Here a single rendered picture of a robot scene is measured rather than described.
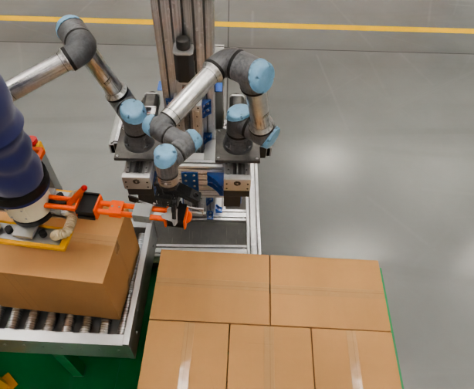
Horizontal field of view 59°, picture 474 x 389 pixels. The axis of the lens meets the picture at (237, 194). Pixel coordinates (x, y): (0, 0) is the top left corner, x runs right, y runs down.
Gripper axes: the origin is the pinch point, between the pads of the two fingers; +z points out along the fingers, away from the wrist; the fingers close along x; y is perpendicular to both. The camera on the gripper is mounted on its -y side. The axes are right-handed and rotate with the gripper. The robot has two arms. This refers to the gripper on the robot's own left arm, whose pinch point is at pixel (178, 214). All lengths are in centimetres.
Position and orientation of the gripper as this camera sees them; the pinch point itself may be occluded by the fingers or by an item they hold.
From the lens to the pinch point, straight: 166.4
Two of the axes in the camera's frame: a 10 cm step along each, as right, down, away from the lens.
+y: -9.9, -1.2, 0.5
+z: -0.3, 6.1, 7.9
